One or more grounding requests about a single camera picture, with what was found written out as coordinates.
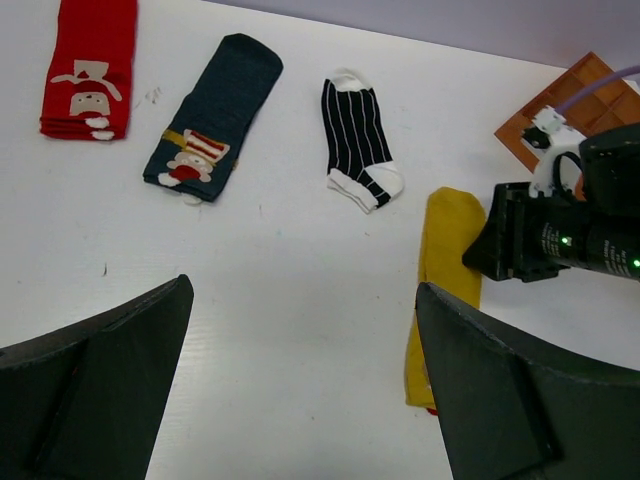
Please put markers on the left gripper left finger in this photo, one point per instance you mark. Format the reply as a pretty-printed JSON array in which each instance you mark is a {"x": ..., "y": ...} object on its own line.
[{"x": 86, "y": 401}]

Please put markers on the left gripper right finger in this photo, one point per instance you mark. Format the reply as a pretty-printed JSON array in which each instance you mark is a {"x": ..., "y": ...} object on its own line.
[{"x": 513, "y": 406}]

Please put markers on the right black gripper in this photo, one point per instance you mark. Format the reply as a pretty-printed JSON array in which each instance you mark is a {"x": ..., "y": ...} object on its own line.
[{"x": 533, "y": 239}]

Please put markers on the yellow sock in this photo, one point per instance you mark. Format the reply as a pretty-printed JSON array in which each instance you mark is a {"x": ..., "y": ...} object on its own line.
[{"x": 453, "y": 220}]

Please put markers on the black white striped sock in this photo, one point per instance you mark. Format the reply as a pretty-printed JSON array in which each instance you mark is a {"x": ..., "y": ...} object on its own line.
[{"x": 360, "y": 164}]

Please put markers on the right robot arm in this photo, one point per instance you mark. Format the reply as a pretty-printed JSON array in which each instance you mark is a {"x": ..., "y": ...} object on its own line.
[{"x": 610, "y": 173}]

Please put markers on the orange compartment tray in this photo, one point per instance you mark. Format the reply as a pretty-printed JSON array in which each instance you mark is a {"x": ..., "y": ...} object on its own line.
[{"x": 613, "y": 105}]

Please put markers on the navy sock with bear pattern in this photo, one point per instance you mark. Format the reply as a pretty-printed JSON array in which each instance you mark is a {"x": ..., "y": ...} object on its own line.
[{"x": 199, "y": 149}]

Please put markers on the red sock with white figure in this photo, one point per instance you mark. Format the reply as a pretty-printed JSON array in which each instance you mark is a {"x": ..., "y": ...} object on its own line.
[{"x": 89, "y": 83}]

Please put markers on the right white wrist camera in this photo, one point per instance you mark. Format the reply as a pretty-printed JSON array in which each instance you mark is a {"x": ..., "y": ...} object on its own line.
[{"x": 555, "y": 144}]

